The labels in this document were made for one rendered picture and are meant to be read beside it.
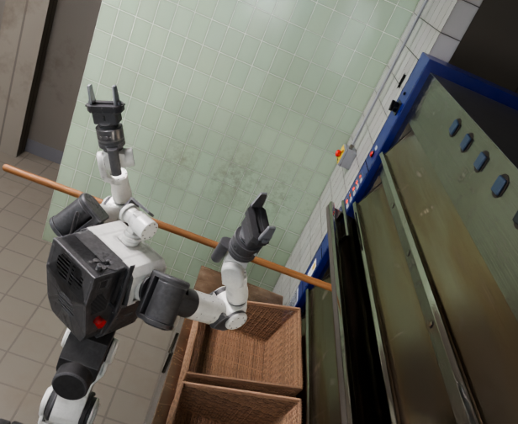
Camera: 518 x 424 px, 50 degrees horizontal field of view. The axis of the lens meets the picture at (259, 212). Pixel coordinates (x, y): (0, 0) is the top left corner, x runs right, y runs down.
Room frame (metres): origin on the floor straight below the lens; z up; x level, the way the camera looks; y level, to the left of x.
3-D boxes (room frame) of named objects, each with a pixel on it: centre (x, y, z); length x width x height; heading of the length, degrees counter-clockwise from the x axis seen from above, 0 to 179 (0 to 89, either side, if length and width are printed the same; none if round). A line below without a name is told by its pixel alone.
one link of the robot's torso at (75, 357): (1.37, 0.33, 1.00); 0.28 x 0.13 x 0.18; 7
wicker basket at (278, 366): (2.04, -0.19, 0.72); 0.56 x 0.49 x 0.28; 8
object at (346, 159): (2.98, -0.31, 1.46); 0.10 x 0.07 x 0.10; 7
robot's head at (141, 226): (1.45, 0.32, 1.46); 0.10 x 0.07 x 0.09; 63
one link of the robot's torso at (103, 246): (1.40, 0.35, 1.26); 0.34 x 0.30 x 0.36; 63
